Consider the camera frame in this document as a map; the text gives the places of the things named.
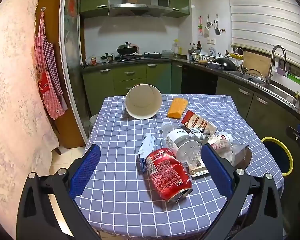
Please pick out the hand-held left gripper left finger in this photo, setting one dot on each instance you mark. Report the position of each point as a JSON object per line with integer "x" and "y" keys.
{"x": 86, "y": 170}

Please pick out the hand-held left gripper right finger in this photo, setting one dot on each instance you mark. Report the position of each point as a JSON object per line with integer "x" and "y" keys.
{"x": 216, "y": 172}

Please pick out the beige box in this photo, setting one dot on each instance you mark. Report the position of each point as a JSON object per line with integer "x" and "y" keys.
{"x": 198, "y": 171}

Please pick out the clear plastic packaging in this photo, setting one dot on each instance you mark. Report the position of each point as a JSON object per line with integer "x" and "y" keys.
{"x": 240, "y": 155}

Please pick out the yellow-rimmed black trash bin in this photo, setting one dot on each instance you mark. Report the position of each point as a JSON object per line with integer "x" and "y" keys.
{"x": 280, "y": 160}

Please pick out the small white red-label bottle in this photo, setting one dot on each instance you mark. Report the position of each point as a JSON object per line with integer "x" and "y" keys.
{"x": 220, "y": 142}

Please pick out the clear plastic water bottle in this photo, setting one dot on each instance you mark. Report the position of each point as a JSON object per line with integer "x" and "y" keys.
{"x": 180, "y": 140}

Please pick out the crushed red soda can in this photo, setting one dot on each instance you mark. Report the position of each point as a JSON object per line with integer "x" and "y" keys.
{"x": 165, "y": 172}

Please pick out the red and white carton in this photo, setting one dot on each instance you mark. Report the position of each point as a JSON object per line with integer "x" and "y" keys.
{"x": 193, "y": 121}

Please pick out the white and blue tube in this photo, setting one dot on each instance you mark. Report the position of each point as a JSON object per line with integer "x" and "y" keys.
{"x": 146, "y": 146}

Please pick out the orange sponge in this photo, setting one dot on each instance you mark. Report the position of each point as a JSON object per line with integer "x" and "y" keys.
{"x": 176, "y": 108}

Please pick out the white paper bucket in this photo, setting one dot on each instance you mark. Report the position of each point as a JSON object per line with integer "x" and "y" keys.
{"x": 142, "y": 100}

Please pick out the steel kitchen sink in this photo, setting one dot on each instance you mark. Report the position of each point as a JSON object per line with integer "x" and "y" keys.
{"x": 277, "y": 90}

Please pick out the white floor bucket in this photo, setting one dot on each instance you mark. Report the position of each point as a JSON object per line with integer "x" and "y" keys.
{"x": 93, "y": 122}

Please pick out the blue checked tablecloth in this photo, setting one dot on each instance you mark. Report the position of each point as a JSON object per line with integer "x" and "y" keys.
{"x": 120, "y": 135}

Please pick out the green tray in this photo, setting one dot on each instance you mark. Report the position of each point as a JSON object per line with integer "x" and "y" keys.
{"x": 293, "y": 77}

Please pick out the purple tray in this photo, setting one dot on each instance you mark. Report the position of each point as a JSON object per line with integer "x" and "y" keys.
{"x": 282, "y": 70}

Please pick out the glass pot lid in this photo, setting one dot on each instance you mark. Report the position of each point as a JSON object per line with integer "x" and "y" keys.
{"x": 252, "y": 77}

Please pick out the tall steel faucet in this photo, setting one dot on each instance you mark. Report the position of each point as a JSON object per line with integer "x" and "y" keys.
{"x": 272, "y": 62}

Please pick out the wooden cutting board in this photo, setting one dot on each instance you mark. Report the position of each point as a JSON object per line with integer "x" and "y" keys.
{"x": 257, "y": 61}

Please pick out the small curved steel faucet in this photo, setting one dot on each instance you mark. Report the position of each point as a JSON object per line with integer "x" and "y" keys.
{"x": 242, "y": 60}

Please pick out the yellow sponge holder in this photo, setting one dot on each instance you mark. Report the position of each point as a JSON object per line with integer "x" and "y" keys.
{"x": 236, "y": 56}

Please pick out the red checked apron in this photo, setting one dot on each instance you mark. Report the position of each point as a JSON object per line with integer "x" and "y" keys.
{"x": 48, "y": 80}

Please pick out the dish rack with dishes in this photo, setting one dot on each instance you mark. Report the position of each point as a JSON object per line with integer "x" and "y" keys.
{"x": 211, "y": 53}

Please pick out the small steel pot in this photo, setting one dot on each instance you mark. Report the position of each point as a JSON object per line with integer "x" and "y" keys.
{"x": 108, "y": 57}

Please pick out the white window blind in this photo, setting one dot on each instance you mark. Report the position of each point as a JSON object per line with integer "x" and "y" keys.
{"x": 265, "y": 17}

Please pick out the black gas stove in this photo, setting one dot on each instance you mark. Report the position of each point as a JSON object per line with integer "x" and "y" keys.
{"x": 140, "y": 56}

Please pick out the dark sauce bottle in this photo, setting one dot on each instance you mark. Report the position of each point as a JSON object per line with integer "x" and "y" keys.
{"x": 198, "y": 47}

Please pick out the black wok with lid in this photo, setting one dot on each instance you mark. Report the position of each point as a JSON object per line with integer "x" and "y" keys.
{"x": 126, "y": 48}

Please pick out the black hanging spatula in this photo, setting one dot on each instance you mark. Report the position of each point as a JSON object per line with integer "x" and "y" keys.
{"x": 217, "y": 30}

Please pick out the glass sliding door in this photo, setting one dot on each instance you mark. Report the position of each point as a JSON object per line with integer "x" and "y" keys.
{"x": 70, "y": 42}

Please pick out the white hanging spatula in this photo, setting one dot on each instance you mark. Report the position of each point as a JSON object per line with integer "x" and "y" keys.
{"x": 206, "y": 31}

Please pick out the pink hanging item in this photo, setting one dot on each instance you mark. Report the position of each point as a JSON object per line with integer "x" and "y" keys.
{"x": 200, "y": 26}

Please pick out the steel range hood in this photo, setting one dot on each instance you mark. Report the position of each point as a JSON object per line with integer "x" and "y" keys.
{"x": 140, "y": 8}

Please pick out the white wall outlet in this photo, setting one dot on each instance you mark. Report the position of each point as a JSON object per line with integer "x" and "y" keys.
{"x": 211, "y": 41}

